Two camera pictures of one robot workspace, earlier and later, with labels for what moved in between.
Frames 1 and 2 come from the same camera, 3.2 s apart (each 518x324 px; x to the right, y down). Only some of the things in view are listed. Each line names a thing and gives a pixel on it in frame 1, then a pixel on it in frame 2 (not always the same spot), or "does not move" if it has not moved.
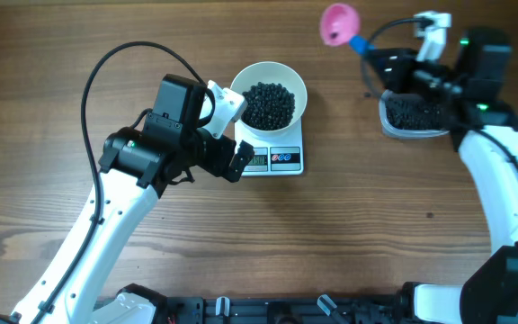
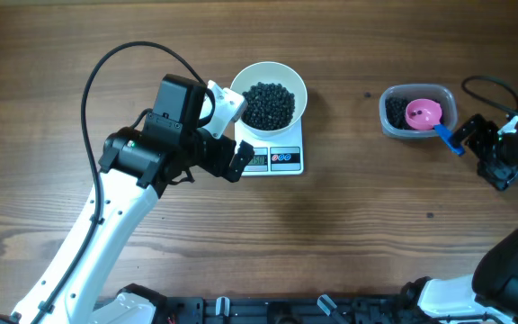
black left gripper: (218, 166) does not move
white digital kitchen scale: (281, 157) does not move
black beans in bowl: (269, 106) does not move
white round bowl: (275, 94) does not move
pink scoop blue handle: (340, 25) → (424, 114)
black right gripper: (398, 78) → (500, 175)
